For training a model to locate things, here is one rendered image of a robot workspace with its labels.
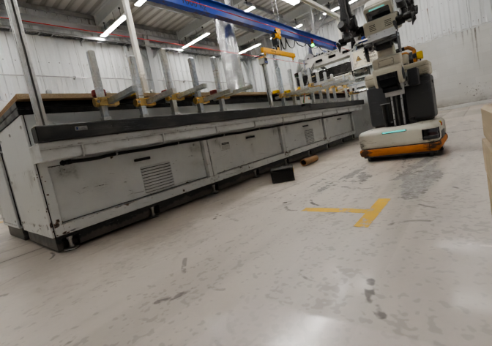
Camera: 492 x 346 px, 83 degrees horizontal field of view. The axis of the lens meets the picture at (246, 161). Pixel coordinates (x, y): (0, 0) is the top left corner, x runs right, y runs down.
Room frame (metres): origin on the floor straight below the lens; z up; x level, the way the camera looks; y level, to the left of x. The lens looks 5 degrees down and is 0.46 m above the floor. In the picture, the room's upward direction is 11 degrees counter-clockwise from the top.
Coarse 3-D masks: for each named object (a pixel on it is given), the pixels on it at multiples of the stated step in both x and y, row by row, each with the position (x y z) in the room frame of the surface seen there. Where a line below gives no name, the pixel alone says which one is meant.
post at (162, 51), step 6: (162, 48) 2.03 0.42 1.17; (162, 54) 2.03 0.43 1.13; (162, 60) 2.04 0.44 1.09; (162, 66) 2.05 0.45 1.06; (168, 66) 2.05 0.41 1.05; (168, 72) 2.04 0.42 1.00; (168, 78) 2.03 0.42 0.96; (168, 84) 2.03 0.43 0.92; (174, 102) 2.04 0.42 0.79; (174, 108) 2.03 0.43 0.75
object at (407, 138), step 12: (432, 120) 2.42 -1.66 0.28; (372, 132) 2.51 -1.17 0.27; (384, 132) 2.42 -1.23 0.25; (396, 132) 2.37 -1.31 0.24; (408, 132) 2.31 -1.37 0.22; (420, 132) 2.25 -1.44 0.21; (432, 132) 2.21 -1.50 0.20; (444, 132) 2.49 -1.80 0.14; (360, 144) 2.59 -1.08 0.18; (372, 144) 2.51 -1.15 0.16; (384, 144) 2.44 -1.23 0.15; (396, 144) 2.38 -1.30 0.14; (408, 144) 2.33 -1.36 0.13; (420, 144) 2.27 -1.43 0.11; (432, 144) 2.21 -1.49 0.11; (372, 156) 2.52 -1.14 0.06; (384, 156) 2.47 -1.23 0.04
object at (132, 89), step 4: (128, 88) 1.51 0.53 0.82; (132, 88) 1.49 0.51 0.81; (136, 88) 1.51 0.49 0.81; (120, 92) 1.57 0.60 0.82; (124, 92) 1.54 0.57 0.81; (128, 92) 1.52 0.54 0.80; (132, 92) 1.51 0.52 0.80; (112, 96) 1.64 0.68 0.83; (116, 96) 1.60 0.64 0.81; (120, 96) 1.58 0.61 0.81; (124, 96) 1.56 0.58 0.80; (108, 100) 1.67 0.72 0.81; (112, 100) 1.64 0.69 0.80; (116, 100) 1.64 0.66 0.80
